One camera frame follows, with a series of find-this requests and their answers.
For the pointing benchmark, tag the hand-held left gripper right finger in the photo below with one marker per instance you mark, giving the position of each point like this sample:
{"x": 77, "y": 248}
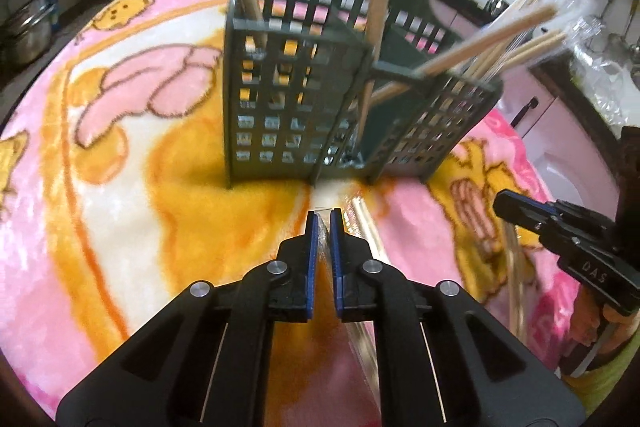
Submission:
{"x": 337, "y": 257}

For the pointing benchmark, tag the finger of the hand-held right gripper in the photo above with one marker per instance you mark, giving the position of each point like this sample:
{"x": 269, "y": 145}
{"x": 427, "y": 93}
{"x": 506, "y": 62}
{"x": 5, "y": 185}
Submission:
{"x": 540, "y": 219}

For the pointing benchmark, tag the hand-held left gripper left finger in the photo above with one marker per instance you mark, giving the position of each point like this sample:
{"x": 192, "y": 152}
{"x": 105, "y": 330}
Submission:
{"x": 312, "y": 257}

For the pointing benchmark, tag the dark green utensil holder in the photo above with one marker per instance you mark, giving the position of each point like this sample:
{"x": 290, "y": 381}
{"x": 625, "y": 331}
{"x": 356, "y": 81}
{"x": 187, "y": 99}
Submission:
{"x": 280, "y": 107}

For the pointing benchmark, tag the person's right hand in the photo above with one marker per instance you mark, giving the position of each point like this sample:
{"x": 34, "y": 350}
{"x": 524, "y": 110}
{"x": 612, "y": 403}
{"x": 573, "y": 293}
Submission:
{"x": 586, "y": 317}

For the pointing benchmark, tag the pale pink cabinets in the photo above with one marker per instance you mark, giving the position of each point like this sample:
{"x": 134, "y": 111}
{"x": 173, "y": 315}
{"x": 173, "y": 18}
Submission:
{"x": 550, "y": 142}

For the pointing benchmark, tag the person's yellow-green clothing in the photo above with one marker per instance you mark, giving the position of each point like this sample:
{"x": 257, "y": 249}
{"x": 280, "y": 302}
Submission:
{"x": 615, "y": 387}

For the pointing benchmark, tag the clear plastic bag of vegetables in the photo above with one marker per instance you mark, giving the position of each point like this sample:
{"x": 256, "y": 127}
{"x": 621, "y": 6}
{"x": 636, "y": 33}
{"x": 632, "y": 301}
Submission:
{"x": 610, "y": 67}

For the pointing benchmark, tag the pink printed bear blanket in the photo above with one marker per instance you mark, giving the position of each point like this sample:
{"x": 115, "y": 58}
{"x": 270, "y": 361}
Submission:
{"x": 150, "y": 207}

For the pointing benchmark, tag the small steel kettle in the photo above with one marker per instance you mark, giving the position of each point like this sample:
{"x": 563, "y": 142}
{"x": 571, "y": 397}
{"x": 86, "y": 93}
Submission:
{"x": 494, "y": 4}

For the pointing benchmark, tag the stacked steel pots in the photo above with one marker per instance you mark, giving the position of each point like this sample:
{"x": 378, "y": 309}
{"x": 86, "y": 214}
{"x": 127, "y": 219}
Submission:
{"x": 25, "y": 32}

